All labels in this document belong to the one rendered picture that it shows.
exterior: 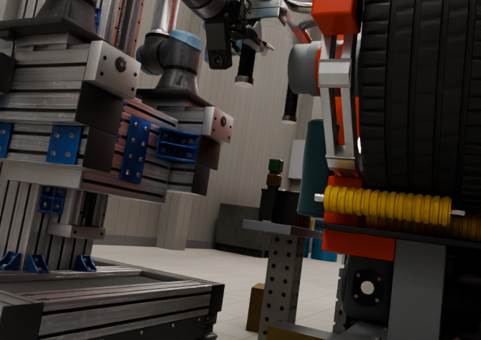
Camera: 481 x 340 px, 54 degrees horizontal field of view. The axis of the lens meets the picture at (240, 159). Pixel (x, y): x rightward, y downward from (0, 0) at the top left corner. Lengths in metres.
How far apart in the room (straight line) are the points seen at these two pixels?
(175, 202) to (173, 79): 4.73
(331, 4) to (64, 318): 0.80
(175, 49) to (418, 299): 1.05
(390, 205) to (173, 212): 5.36
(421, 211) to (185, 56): 0.95
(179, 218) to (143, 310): 4.99
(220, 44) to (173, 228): 5.31
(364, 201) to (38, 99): 0.75
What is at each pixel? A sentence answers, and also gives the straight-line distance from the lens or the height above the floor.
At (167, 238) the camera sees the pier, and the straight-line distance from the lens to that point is 6.25.
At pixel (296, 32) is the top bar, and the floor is 0.96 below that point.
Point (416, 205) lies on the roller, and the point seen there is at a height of 0.51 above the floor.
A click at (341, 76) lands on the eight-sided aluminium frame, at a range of 0.93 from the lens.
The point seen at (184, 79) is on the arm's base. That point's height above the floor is 0.87.
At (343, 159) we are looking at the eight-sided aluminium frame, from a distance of 1.03.
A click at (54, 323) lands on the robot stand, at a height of 0.18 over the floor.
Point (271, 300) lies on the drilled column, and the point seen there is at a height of 0.18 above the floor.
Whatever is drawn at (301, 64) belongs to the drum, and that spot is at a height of 0.84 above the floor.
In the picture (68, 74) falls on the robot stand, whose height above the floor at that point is 0.70.
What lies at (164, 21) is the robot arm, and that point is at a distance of 1.77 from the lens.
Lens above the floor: 0.43
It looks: 8 degrees up
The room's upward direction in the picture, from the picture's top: 8 degrees clockwise
